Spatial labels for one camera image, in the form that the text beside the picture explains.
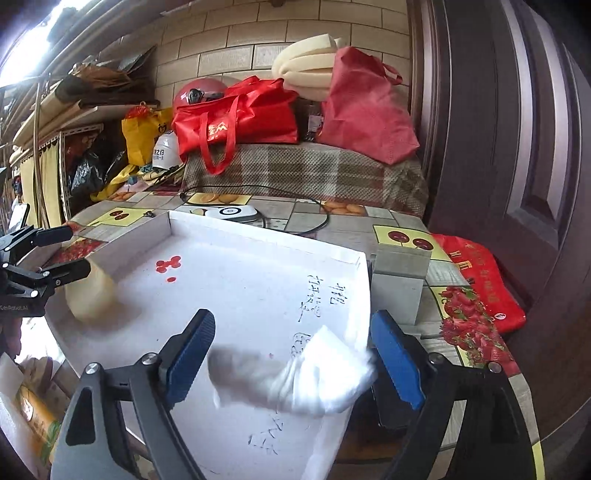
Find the cream hexagonal foam piece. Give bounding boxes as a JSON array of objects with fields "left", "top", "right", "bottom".
[{"left": 65, "top": 261, "right": 116, "bottom": 324}]

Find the white knitted cloth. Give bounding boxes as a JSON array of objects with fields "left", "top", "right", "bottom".
[{"left": 207, "top": 326, "right": 378, "bottom": 417}]

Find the fruit pattern tablecloth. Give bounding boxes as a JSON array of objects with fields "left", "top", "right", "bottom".
[{"left": 18, "top": 184, "right": 551, "bottom": 480}]

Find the black plastic bag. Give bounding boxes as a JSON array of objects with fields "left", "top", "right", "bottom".
[{"left": 69, "top": 150, "right": 127, "bottom": 197}]

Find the wooden shelf with clutter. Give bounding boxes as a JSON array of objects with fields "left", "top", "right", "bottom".
[{"left": 10, "top": 45, "right": 159, "bottom": 227}]

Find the grey small box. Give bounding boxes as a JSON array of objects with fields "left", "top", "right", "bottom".
[{"left": 370, "top": 245, "right": 431, "bottom": 325}]

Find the red plastic bag with print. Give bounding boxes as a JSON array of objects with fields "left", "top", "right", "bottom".
[{"left": 433, "top": 234, "right": 526, "bottom": 334}]

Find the yellow shopping bag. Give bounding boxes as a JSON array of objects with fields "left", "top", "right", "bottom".
[{"left": 121, "top": 103, "right": 173, "bottom": 167}]

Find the white helmet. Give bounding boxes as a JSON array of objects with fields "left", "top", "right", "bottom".
[{"left": 151, "top": 130, "right": 182, "bottom": 170}]

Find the white foam tray box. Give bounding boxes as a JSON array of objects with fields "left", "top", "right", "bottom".
[{"left": 45, "top": 211, "right": 370, "bottom": 479}]

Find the white round device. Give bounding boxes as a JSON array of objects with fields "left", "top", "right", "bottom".
[{"left": 204, "top": 205, "right": 260, "bottom": 223}]

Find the red helmet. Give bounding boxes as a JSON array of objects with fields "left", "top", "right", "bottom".
[{"left": 172, "top": 78, "right": 226, "bottom": 109}]

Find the plaid blanket covered bench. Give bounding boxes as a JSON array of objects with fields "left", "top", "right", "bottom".
[{"left": 181, "top": 143, "right": 429, "bottom": 217}]

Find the dark red fabric bag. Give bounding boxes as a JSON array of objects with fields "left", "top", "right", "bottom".
[{"left": 317, "top": 47, "right": 420, "bottom": 165}]

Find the dark brown door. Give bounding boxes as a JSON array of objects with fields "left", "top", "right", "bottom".
[{"left": 406, "top": 0, "right": 591, "bottom": 444}]

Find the cream foam roll bundle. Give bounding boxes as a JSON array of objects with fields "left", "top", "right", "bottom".
[{"left": 271, "top": 34, "right": 345, "bottom": 102}]

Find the black cable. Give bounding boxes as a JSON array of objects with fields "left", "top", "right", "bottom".
[{"left": 178, "top": 184, "right": 331, "bottom": 236}]

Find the red tote bag with handles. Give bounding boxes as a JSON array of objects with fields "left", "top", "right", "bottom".
[{"left": 172, "top": 76, "right": 298, "bottom": 175}]

